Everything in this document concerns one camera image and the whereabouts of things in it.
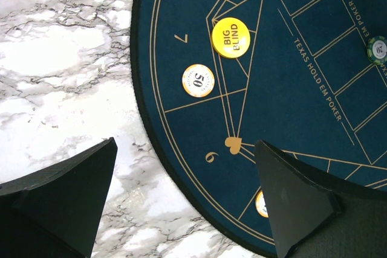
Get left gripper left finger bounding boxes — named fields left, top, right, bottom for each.
left=1, top=138, right=117, bottom=257

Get yellow white chip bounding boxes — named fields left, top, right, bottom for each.
left=255, top=190, right=268, bottom=218

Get yellow big blind button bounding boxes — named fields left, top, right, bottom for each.
left=211, top=18, right=250, bottom=59

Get green twenty poker chip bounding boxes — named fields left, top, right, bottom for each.
left=366, top=36, right=387, bottom=65

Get yellow fifty poker chip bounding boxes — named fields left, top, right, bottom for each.
left=182, top=64, right=215, bottom=98

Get round blue poker mat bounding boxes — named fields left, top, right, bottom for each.
left=131, top=0, right=386, bottom=257

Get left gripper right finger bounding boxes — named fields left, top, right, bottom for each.
left=255, top=140, right=386, bottom=257

